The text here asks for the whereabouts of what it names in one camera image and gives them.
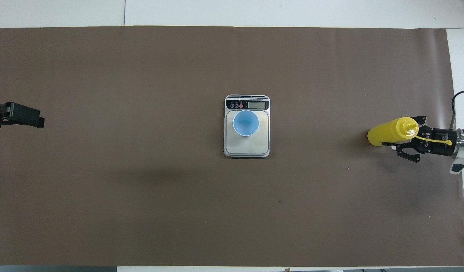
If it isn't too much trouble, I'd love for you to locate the yellow squeeze bottle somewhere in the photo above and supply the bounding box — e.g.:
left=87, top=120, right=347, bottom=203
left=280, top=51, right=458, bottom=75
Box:
left=367, top=116, right=453, bottom=147

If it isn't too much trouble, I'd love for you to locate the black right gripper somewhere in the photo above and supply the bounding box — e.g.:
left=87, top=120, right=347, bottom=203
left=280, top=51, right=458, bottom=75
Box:
left=382, top=116, right=461, bottom=164

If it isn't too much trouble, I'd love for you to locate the light blue cup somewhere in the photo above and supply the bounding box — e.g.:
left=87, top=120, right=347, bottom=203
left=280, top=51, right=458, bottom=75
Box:
left=232, top=110, right=260, bottom=138

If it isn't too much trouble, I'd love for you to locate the brown table mat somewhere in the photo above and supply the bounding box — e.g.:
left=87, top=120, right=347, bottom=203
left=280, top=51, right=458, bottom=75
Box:
left=0, top=26, right=464, bottom=267

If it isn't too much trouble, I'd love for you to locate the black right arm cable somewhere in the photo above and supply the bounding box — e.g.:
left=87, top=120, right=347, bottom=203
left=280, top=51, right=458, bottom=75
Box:
left=451, top=89, right=464, bottom=131

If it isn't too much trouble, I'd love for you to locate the silver digital kitchen scale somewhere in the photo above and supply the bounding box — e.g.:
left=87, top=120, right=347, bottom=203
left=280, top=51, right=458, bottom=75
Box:
left=223, top=94, right=271, bottom=158

